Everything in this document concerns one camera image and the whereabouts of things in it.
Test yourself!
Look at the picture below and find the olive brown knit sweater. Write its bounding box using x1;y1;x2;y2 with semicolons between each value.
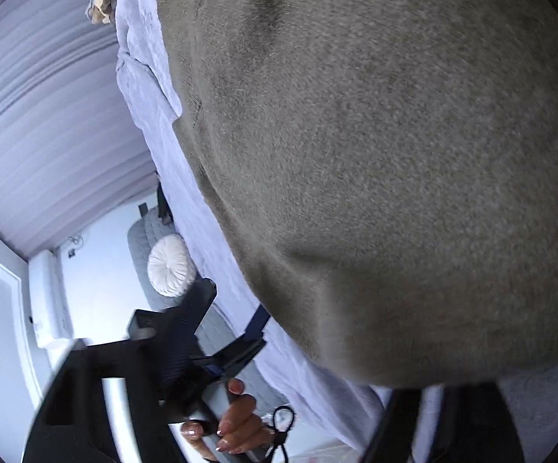
150;0;558;391

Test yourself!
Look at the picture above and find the person's left hand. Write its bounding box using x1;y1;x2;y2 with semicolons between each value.
179;379;275;462

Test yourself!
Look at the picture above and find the grey quilted sofa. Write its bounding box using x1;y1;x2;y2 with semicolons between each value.
126;205;290;418

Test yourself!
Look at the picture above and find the round white pleated cushion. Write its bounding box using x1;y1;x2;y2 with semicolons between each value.
147;234;197;298

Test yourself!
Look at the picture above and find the lavender plush bed blanket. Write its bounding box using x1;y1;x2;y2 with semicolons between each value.
115;0;558;463

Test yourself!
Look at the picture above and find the grey pleated curtain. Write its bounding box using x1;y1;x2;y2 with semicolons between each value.
0;0;157;258

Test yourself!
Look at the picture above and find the black strap on sofa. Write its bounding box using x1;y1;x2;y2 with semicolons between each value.
137;182;174;225

